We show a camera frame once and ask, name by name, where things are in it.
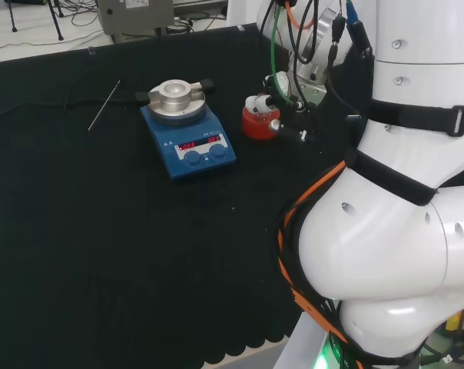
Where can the grey metal cabinet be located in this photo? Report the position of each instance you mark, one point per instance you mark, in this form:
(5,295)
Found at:
(140,15)

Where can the blue-base magnetic stirrer heater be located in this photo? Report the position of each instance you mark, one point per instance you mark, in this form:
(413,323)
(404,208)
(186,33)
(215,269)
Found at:
(201,161)

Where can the black tripod leg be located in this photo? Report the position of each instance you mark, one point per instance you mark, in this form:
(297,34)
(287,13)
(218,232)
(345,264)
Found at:
(13,19)
(58,27)

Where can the clear glass round-bottom flask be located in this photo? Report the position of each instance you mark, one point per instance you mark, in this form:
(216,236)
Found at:
(262,112)

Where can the thin metal temperature probe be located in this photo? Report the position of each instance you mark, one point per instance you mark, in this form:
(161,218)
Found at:
(103,107)

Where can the white board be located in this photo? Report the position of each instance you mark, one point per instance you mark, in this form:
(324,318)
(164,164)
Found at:
(241,11)

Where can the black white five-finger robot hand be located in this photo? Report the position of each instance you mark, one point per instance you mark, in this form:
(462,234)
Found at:
(280,86)

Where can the black bench cloth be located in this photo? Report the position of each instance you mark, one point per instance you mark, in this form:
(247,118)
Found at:
(101,230)

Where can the yellow stop button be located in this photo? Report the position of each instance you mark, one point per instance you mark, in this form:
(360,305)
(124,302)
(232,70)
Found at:
(456,321)

